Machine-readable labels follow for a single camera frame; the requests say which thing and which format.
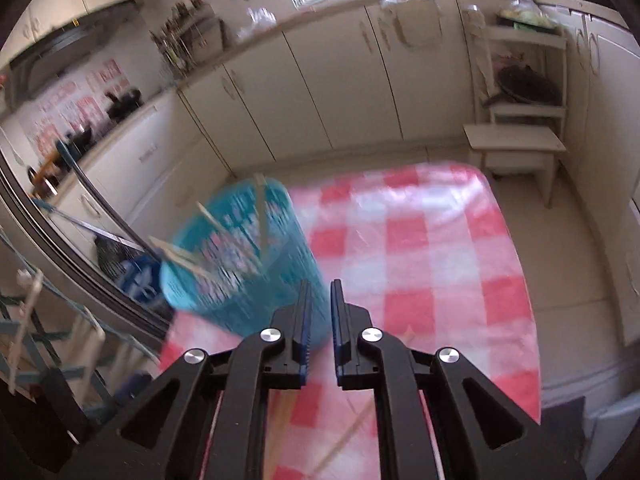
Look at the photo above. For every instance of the white shelf rack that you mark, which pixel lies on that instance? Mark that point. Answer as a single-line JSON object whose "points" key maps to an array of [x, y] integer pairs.
{"points": [[530, 40]]}

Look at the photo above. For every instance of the single bamboo chopstick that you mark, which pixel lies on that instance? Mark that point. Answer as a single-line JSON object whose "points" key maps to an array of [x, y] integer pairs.
{"points": [[345, 432]]}

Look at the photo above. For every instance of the pink wall stickers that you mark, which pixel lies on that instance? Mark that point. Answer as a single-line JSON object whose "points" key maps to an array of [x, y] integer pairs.
{"points": [[75, 105]]}

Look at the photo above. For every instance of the cream tall side cabinets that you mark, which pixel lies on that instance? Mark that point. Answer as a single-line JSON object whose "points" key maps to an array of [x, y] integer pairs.
{"points": [[605, 125]]}

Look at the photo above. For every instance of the green vegetable bag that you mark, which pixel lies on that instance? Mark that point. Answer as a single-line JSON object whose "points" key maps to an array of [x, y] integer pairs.
{"points": [[527, 15]]}

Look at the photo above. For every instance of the metal utensil rack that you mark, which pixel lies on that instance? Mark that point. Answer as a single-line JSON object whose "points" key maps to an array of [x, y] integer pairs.
{"points": [[187, 40]]}

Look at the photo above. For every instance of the cream window side cabinets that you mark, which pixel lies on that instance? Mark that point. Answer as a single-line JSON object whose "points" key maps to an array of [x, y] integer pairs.
{"points": [[320, 80]]}

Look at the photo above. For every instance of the white wooden step stool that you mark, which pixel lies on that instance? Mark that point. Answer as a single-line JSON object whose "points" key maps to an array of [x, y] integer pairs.
{"points": [[515, 142]]}

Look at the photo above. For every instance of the blue white plastic bag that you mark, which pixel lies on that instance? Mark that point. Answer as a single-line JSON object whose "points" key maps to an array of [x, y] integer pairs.
{"points": [[142, 280]]}

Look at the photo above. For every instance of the bundle of wooden chopsticks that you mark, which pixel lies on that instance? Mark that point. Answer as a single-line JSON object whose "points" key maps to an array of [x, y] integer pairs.
{"points": [[261, 220]]}

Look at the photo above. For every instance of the white hanging plastic bin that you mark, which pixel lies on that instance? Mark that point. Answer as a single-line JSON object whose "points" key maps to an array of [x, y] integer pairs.
{"points": [[415, 25]]}

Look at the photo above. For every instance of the grey range hood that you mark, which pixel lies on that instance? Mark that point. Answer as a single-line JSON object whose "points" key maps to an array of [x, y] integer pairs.
{"points": [[65, 50]]}

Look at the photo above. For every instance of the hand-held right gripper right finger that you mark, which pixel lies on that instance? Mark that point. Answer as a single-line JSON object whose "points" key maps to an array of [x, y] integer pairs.
{"points": [[336, 330]]}

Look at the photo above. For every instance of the black mesh bag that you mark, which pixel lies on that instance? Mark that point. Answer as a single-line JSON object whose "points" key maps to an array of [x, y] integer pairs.
{"points": [[111, 257]]}

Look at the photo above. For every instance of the cream stove side cabinet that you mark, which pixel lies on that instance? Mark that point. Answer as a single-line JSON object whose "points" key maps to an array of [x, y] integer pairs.
{"points": [[150, 170]]}

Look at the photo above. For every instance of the red white checkered tablecloth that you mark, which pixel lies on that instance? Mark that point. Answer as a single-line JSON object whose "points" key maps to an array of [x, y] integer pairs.
{"points": [[410, 270]]}

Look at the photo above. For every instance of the black wok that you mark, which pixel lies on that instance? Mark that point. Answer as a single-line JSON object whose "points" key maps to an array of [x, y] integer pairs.
{"points": [[122, 105]]}

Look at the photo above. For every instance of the metal tube chair frame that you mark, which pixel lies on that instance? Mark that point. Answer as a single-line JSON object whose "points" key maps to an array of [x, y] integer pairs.
{"points": [[107, 205]]}

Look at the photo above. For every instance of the black frying pan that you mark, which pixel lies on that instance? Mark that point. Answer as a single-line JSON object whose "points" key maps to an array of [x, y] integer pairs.
{"points": [[80, 141]]}

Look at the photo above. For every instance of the teal perforated plastic basket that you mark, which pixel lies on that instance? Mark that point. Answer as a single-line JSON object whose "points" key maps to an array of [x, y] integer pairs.
{"points": [[280, 280]]}

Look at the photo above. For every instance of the black pan on rack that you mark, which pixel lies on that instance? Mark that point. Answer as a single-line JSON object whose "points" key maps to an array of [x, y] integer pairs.
{"points": [[530, 85]]}

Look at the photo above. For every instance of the blue white drying rack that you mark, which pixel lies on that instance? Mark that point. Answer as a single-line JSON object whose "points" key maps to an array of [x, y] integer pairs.
{"points": [[65, 320]]}

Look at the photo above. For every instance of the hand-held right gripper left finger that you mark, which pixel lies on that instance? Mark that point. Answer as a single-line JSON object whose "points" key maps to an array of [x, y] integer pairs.
{"points": [[306, 330]]}

